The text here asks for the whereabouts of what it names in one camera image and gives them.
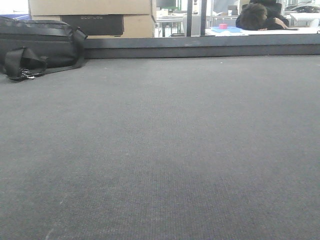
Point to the pink block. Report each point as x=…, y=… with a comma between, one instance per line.
x=223, y=26

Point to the large cardboard box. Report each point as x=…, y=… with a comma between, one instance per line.
x=139, y=16

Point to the black box with lettering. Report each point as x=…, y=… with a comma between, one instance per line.
x=97, y=25

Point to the flat blue tray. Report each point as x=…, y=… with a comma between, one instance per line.
x=231, y=29

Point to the person in black clothes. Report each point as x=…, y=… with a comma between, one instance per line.
x=262, y=15

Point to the black fabric bag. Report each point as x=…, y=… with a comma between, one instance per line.
x=33, y=48

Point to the white table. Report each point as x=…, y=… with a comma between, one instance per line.
x=289, y=31

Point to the black vertical post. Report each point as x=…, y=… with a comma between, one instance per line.
x=189, y=18

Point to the black conveyor side rail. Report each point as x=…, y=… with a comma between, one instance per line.
x=203, y=46

